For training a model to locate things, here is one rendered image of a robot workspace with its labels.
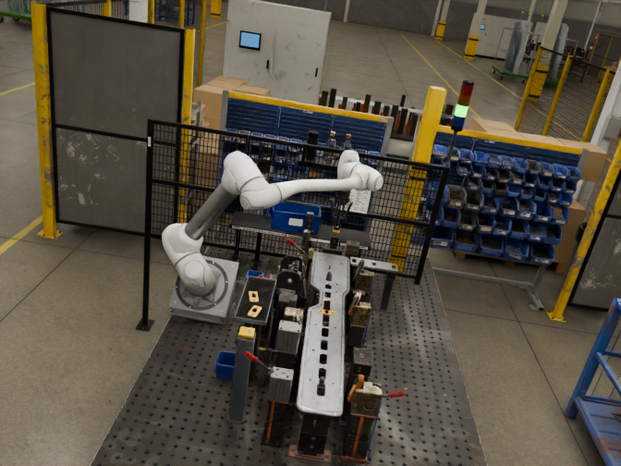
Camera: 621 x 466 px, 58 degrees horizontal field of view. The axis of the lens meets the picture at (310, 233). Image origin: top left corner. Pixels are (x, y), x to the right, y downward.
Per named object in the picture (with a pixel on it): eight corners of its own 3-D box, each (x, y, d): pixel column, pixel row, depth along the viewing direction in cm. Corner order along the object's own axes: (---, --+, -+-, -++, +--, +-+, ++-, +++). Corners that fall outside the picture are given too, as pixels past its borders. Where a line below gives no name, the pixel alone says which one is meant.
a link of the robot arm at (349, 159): (332, 176, 299) (348, 185, 291) (336, 148, 293) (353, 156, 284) (346, 174, 306) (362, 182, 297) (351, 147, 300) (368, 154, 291)
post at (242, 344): (243, 424, 244) (254, 342, 225) (226, 422, 244) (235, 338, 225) (246, 412, 251) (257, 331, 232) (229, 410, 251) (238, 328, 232)
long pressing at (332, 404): (349, 419, 215) (350, 416, 215) (292, 410, 215) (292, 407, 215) (349, 258, 341) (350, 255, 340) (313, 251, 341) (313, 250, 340)
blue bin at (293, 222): (318, 235, 354) (321, 216, 348) (270, 229, 351) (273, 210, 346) (317, 225, 369) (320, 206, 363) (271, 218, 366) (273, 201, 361)
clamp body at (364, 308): (361, 366, 293) (374, 311, 279) (338, 362, 293) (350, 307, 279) (361, 355, 302) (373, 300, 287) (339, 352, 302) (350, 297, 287)
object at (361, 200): (368, 215, 365) (377, 170, 353) (334, 210, 365) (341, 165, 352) (368, 214, 367) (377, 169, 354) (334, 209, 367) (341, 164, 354)
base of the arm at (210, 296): (179, 303, 308) (177, 301, 303) (190, 265, 316) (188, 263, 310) (212, 310, 307) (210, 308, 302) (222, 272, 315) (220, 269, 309)
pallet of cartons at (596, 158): (539, 242, 677) (577, 133, 621) (564, 274, 604) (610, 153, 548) (441, 227, 673) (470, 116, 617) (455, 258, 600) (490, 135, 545)
